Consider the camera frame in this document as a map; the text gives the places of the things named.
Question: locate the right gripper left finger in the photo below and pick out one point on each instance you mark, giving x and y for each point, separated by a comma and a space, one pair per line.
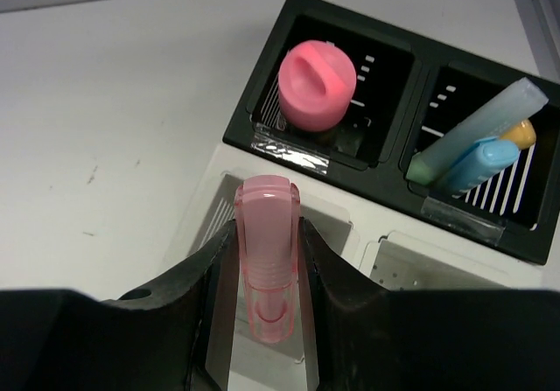
174, 332

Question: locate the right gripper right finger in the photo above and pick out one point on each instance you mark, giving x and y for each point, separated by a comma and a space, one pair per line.
359, 336

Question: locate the pink correction tape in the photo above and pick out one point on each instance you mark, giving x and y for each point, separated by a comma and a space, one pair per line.
267, 211

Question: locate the blue highlighter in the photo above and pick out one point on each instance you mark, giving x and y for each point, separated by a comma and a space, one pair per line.
486, 158

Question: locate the orange highlighter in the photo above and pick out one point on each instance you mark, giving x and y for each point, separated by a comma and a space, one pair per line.
523, 135

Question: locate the pink glue stick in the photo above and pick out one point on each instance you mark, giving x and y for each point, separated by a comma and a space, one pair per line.
316, 83

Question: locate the green highlighter clear cap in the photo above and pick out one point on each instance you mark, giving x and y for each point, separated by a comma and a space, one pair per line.
517, 102

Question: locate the black and white organizer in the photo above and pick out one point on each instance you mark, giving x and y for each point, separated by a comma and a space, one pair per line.
410, 91

